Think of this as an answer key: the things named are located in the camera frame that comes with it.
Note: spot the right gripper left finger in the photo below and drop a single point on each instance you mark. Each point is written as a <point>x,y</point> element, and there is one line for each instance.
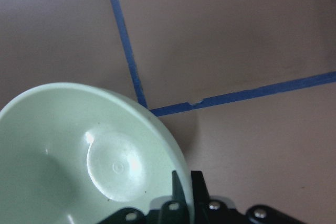
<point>178,205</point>

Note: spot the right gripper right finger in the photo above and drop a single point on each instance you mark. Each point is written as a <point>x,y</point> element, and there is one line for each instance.
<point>201,197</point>

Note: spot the green bowl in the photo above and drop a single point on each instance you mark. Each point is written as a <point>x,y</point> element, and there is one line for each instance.
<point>72,153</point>

